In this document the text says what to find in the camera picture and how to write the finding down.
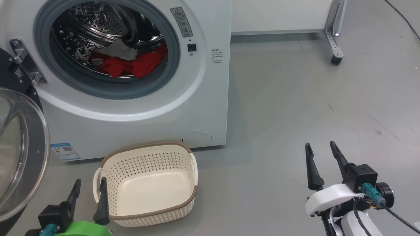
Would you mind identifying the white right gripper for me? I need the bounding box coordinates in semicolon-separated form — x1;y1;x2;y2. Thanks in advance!
304;141;371;236

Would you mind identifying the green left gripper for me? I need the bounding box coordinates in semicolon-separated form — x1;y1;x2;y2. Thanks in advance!
52;177;114;236

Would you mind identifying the washing machine glass door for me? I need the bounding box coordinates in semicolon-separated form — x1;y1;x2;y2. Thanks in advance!
0;49;50;236

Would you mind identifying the red basketball jersey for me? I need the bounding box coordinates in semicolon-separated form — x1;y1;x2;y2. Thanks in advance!
90;43;168;78

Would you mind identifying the light grey garment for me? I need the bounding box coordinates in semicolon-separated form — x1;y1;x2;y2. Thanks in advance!
98;39;137;61

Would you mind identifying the cream perforated laundry basket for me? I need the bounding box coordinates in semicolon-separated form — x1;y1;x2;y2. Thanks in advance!
93;143;199;227

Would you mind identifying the white front-load washing machine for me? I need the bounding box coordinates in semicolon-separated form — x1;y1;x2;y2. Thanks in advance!
0;0;232;162

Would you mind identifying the grey rubber door gasket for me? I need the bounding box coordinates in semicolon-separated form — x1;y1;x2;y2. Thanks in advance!
34;0;180;100

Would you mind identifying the metal door hinge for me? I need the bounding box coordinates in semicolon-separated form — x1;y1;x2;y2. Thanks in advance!
9;39;47;86

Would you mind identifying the blue energy label sticker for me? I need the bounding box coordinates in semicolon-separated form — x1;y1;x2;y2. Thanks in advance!
50;143;81;162

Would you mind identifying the round filter cover flap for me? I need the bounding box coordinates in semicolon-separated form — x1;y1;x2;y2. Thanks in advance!
180;130;212;148

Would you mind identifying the white cabinet panel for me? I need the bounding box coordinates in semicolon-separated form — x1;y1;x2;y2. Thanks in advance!
231;0;335;35

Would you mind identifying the grey warning sticker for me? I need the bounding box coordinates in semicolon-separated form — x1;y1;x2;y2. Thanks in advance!
170;7;193;37

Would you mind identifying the left camera cable teal plug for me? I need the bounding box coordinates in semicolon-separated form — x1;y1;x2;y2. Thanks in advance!
39;225;61;236

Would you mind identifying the camera cable teal plug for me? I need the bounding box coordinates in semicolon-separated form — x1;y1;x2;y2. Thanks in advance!
359;184;420;234
39;225;61;236

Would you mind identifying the right camera cable teal plug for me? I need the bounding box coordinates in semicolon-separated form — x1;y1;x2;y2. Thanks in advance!
359;184;420;234

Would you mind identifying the black sleeved arm cable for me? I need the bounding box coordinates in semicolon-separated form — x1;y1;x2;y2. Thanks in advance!
353;198;373;236

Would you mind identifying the dark floor cable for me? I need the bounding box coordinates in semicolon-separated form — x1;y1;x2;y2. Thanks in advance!
385;0;420;41

